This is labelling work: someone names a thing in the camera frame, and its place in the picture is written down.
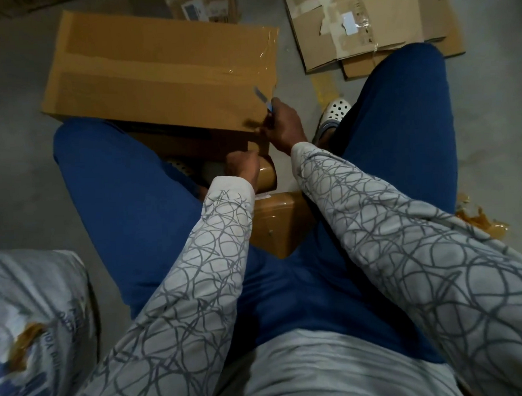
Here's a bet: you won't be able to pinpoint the person's right hand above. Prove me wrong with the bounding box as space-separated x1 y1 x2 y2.
260 95 310 157

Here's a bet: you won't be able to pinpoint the person's left hand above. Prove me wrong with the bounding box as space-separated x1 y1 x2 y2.
223 149 264 195

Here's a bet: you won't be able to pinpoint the brown packing tape roll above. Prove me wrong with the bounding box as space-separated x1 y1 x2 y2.
199 154 279 198

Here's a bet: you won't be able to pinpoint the blue-handled cutter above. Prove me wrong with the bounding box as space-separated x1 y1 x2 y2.
253 85 278 121

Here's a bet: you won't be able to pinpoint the large black-label cardboard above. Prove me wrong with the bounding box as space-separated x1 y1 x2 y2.
36 0 286 168

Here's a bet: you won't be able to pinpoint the small brown cardboard box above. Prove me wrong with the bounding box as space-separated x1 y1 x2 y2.
162 0 241 27

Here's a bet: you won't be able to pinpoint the person's left forearm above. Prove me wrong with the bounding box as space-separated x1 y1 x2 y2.
49 174 266 396

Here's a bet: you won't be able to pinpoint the person's right forearm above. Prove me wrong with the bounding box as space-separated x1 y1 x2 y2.
290 131 522 396

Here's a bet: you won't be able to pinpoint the person's right white clog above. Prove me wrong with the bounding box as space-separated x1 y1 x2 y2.
310 97 355 148

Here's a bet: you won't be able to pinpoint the person's white clog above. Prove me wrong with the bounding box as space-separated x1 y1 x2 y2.
310 97 355 148
166 157 207 196

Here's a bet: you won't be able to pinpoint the person's left white clog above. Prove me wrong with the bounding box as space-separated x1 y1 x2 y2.
166 157 207 196

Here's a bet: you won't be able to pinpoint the small cardboard box being taped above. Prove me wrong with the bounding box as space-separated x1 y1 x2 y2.
281 0 453 75

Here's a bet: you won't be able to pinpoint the person's blue trousers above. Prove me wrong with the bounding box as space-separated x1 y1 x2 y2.
48 40 468 382

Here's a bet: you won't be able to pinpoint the crumpled brown tape scraps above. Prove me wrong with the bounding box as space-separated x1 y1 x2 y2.
454 192 511 242

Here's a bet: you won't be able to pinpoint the person's grey shirt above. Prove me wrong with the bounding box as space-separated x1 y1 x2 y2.
206 322 465 396

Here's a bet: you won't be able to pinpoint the brown plastic-wrapped stool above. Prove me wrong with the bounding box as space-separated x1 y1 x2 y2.
247 190 320 262

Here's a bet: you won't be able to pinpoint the white woven sack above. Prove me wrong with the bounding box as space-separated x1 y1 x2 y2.
0 246 103 396

